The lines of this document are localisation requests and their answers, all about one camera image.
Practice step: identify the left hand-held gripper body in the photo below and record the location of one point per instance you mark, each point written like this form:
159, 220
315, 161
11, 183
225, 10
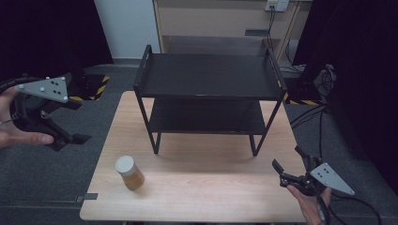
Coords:
43, 89

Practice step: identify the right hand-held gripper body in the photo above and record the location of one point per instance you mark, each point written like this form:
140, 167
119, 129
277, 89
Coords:
330, 178

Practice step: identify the brown jar with white lid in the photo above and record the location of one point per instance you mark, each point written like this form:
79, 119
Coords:
131, 175

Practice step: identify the black two-tier metal rack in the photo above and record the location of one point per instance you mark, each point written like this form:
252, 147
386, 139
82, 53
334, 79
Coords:
209, 76

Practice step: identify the person's right hand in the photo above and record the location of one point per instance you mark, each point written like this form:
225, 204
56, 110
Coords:
311, 209

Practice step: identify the person's left hand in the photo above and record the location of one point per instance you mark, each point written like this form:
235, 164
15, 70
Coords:
18, 137

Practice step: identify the black base with hazard stripes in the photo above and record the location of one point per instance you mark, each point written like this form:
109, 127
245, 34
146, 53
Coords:
302, 93
90, 87

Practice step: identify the black curtain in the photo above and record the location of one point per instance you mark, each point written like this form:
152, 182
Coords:
47, 34
359, 78

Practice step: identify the black tape strip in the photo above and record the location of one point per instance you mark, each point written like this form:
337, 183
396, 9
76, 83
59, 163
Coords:
89, 197

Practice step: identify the light wooden cabinet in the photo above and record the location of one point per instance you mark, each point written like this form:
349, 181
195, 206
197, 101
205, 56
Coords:
216, 22

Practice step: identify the white wall socket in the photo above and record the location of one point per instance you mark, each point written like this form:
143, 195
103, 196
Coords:
277, 4

